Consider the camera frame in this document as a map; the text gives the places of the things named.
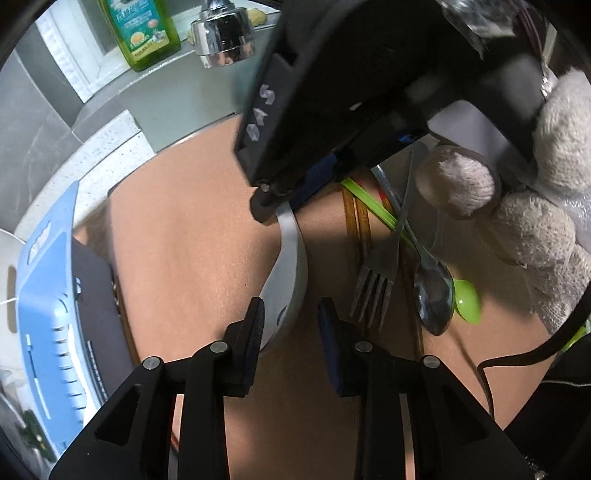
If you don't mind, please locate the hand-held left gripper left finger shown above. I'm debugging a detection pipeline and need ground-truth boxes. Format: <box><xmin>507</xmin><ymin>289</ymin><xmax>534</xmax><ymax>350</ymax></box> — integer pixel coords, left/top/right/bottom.
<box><xmin>48</xmin><ymin>298</ymin><xmax>266</xmax><ymax>480</ymax></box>

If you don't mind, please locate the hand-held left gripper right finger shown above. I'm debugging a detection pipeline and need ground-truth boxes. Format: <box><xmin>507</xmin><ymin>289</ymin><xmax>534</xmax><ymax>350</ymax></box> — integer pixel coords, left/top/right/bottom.
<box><xmin>317</xmin><ymin>296</ymin><xmax>532</xmax><ymax>480</ymax></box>

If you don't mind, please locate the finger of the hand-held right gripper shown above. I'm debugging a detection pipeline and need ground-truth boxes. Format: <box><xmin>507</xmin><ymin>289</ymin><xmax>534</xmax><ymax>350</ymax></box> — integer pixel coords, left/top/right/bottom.
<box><xmin>250</xmin><ymin>181</ymin><xmax>303</xmax><ymax>225</ymax></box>
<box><xmin>290</xmin><ymin>154</ymin><xmax>340</xmax><ymax>208</ymax></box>

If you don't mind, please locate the brown wooden chopstick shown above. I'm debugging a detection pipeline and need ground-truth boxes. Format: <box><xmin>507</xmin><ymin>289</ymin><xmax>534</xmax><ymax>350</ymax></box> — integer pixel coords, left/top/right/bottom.
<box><xmin>353</xmin><ymin>198</ymin><xmax>375</xmax><ymax>264</ymax></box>
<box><xmin>342</xmin><ymin>187</ymin><xmax>370</xmax><ymax>278</ymax></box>

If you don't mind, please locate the white spoon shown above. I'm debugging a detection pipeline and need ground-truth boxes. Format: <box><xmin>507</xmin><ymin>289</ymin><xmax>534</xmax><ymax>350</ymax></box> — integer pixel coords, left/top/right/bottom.
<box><xmin>259</xmin><ymin>200</ymin><xmax>309</xmax><ymax>356</ymax></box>

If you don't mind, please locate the metal fork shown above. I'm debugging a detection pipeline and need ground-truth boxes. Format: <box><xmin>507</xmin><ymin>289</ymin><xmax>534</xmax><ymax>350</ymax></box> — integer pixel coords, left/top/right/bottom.
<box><xmin>349</xmin><ymin>143</ymin><xmax>428</xmax><ymax>332</ymax></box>

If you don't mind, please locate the metal spoon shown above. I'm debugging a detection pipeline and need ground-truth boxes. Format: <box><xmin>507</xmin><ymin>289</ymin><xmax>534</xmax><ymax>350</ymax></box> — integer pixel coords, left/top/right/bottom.
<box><xmin>370</xmin><ymin>164</ymin><xmax>456</xmax><ymax>337</ymax></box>

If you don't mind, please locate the green plastic spoon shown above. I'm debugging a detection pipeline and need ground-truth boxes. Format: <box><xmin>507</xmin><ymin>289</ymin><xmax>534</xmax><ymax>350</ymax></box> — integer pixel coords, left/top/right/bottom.
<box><xmin>341</xmin><ymin>178</ymin><xmax>484</xmax><ymax>325</ymax></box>

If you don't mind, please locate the blue plastic basket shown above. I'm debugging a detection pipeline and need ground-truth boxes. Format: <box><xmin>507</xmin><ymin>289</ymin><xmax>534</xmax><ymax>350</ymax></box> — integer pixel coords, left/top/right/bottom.
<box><xmin>16</xmin><ymin>181</ymin><xmax>139</xmax><ymax>457</ymax></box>

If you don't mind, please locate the person's right hand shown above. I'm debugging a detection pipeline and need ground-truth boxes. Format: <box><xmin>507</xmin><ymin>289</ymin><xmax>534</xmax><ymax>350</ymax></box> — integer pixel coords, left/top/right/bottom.
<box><xmin>416</xmin><ymin>68</ymin><xmax>591</xmax><ymax>335</ymax></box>

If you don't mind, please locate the brown mat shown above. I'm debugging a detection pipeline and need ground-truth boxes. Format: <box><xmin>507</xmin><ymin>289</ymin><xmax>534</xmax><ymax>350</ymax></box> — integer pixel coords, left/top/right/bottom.
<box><xmin>74</xmin><ymin>108</ymin><xmax>568</xmax><ymax>480</ymax></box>

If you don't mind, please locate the chrome faucet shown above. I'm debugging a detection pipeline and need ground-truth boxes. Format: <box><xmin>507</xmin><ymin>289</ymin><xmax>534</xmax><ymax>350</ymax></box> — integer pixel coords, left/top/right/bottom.
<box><xmin>190</xmin><ymin>0</ymin><xmax>256</xmax><ymax>69</ymax></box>

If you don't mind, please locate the green dish soap bottle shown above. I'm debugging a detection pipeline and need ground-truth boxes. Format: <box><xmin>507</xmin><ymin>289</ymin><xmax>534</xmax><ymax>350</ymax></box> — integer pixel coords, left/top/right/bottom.
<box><xmin>98</xmin><ymin>0</ymin><xmax>182</xmax><ymax>73</ymax></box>

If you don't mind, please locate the black cable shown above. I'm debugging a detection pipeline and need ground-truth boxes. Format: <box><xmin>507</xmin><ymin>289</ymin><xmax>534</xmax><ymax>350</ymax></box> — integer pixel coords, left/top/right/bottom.
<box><xmin>475</xmin><ymin>323</ymin><xmax>571</xmax><ymax>418</ymax></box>

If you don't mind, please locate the white window frame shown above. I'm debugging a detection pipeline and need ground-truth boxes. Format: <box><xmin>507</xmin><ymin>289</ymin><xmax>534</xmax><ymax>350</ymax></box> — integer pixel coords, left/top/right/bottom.
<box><xmin>36</xmin><ymin>0</ymin><xmax>132</xmax><ymax>103</ymax></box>

